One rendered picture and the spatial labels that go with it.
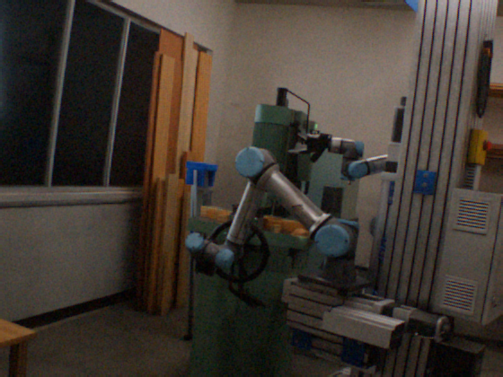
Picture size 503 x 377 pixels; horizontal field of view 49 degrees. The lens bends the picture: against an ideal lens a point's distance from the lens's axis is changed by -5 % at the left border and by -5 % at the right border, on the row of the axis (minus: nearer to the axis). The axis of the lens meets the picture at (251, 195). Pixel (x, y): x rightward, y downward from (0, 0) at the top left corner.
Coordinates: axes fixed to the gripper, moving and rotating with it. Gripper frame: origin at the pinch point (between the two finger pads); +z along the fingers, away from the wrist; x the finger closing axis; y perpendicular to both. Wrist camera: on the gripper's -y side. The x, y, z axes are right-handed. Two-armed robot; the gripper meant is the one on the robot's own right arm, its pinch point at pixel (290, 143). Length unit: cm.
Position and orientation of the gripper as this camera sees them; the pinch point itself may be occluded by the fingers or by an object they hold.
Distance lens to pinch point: 279.9
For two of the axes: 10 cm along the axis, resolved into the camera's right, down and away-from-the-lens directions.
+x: -2.8, 6.3, -7.3
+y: -0.5, -7.6, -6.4
